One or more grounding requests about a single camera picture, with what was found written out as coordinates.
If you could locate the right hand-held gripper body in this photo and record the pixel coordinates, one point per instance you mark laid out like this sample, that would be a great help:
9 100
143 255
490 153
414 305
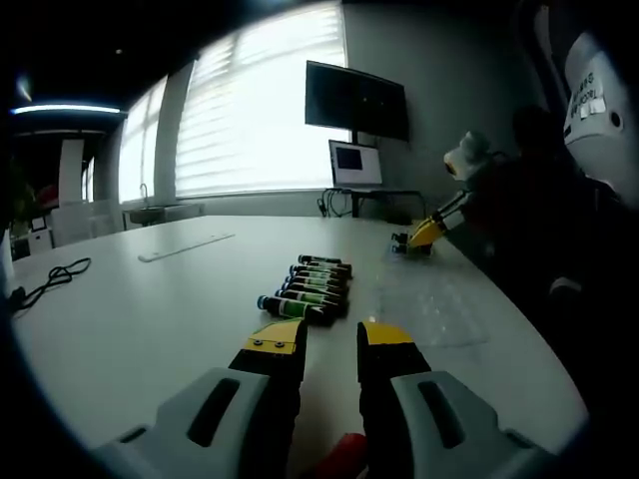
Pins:
474 159

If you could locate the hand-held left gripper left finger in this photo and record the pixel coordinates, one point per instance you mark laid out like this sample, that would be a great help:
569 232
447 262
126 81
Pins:
274 389

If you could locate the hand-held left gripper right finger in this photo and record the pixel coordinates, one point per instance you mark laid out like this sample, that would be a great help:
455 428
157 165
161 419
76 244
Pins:
389 379

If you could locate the brown glass medicine bottle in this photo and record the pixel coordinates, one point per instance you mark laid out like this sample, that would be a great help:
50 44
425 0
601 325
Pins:
397 237
399 248

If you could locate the clear plastic box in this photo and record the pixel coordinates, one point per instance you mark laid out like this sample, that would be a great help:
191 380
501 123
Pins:
429 309

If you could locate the row of medicine bottles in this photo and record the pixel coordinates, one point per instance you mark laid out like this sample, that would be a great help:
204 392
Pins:
309 294

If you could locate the person's left hand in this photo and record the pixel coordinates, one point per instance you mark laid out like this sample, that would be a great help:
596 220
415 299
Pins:
349 456

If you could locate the black stand table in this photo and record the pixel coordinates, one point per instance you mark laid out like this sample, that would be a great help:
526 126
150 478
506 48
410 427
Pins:
379 192

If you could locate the person's dark clothing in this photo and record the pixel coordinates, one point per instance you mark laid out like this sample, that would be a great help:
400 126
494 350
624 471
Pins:
539 224

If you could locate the open laptop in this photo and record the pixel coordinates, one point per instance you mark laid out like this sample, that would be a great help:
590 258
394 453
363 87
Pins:
354 162

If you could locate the white chest-worn device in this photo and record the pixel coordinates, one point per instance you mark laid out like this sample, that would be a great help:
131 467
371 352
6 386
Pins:
589 140

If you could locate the white flat table strip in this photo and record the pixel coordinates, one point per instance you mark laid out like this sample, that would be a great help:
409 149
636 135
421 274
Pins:
185 248

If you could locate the sink counter with faucet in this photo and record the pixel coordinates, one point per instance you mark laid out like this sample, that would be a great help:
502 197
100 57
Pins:
160 212

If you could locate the white office partition desks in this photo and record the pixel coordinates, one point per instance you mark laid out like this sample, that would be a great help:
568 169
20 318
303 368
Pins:
90 224

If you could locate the small white cabinet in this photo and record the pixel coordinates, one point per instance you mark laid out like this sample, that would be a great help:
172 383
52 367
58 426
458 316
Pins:
40 234

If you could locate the green potted plant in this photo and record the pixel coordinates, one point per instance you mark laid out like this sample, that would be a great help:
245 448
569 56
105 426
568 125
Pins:
20 209

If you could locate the long ceiling light strip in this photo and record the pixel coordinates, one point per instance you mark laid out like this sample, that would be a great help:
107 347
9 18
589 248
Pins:
65 109

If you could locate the black wall monitor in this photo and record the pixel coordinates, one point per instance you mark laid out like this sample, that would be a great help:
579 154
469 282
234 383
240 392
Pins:
354 100

